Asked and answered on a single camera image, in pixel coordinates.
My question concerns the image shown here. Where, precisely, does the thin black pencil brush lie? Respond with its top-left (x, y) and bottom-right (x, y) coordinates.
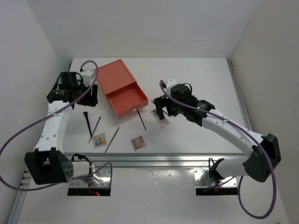
top-left (137, 110), bottom-right (147, 131)

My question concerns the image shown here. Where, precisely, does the orange drawer cabinet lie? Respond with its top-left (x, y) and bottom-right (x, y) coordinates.
top-left (97, 59), bottom-right (136, 102)

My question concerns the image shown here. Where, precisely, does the colourful eyeshadow palette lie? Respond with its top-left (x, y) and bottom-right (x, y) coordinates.
top-left (93, 133), bottom-right (107, 148)

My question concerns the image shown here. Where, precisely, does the thin black eyeliner brush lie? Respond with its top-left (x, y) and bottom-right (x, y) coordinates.
top-left (104, 126), bottom-right (120, 153)

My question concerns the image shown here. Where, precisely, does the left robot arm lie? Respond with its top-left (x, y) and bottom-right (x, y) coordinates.
top-left (24, 70), bottom-right (98, 185)

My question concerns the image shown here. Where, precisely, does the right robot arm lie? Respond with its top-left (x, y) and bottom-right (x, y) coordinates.
top-left (154, 79), bottom-right (281, 186)

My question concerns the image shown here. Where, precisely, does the long brown eyeshadow palette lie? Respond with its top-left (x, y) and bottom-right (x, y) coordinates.
top-left (150, 109), bottom-right (170, 129)

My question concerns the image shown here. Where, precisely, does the round-pan eyeshadow palette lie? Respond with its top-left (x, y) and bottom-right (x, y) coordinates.
top-left (130, 135), bottom-right (146, 151)

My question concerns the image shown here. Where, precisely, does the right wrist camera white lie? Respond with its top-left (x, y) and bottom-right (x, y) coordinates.
top-left (163, 77), bottom-right (178, 95)

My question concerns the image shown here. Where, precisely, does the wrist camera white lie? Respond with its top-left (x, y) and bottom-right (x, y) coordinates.
top-left (163, 77), bottom-right (178, 95)
top-left (80, 70), bottom-right (95, 86)

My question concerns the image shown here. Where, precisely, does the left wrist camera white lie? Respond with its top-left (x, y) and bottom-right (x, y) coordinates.
top-left (80, 70), bottom-right (95, 86)

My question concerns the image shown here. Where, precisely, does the aluminium rail frame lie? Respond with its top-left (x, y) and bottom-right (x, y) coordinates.
top-left (63, 153), bottom-right (246, 168)

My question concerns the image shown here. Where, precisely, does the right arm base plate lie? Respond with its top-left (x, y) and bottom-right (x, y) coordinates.
top-left (193, 168), bottom-right (237, 189)

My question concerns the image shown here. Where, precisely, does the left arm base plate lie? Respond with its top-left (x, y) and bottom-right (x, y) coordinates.
top-left (69, 168), bottom-right (111, 189)

